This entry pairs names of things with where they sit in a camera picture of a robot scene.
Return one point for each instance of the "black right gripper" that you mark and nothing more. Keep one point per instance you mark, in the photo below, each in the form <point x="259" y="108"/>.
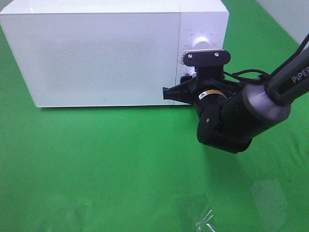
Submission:
<point x="201" y="92"/>

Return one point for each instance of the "white dial knob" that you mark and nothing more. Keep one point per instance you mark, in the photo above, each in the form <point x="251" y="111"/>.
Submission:
<point x="201" y="43"/>
<point x="190" y="72"/>

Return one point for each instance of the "white microwave door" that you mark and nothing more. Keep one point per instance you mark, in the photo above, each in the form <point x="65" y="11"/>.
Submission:
<point x="70" y="60"/>

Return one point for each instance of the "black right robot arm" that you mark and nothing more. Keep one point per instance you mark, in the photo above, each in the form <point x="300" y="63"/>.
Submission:
<point x="232" y="112"/>

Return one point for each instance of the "green table mat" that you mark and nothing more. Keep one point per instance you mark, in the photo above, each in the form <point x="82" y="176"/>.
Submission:
<point x="140" y="168"/>

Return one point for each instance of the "white microwave oven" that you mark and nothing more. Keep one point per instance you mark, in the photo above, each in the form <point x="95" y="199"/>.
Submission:
<point x="197" y="17"/>

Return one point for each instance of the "clear tape patch front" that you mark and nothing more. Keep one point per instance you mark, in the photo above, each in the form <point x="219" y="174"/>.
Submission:
<point x="204" y="221"/>

